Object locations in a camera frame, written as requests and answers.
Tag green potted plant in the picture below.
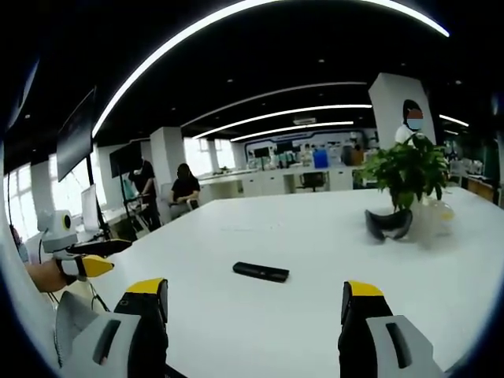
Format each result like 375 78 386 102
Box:
353 132 450 214

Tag large black display screen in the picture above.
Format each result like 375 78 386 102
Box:
56 87 98 183

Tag white counter cabinets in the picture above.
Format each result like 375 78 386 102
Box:
198 166 356 202

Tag thin black cable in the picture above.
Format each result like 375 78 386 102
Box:
88 281 112 313

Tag black headset goggles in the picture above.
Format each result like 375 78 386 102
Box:
363 208 414 243

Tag person's left hand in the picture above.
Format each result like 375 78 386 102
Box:
24 260 78 294

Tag blue container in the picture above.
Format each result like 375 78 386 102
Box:
312 149 331 171

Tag long curved ceiling light strip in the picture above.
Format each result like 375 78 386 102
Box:
91 0 450 139

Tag black remote control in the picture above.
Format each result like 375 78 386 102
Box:
232 261 291 284

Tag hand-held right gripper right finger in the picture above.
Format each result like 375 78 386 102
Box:
337 280 447 378

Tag black office chair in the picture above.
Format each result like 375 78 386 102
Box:
298 171 330 193

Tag white desktop monitor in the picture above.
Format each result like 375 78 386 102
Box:
80 183 102 233

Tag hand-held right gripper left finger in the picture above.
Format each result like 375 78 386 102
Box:
53 277 170 378

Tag clear plastic bag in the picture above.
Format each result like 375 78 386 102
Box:
408 195 456 250

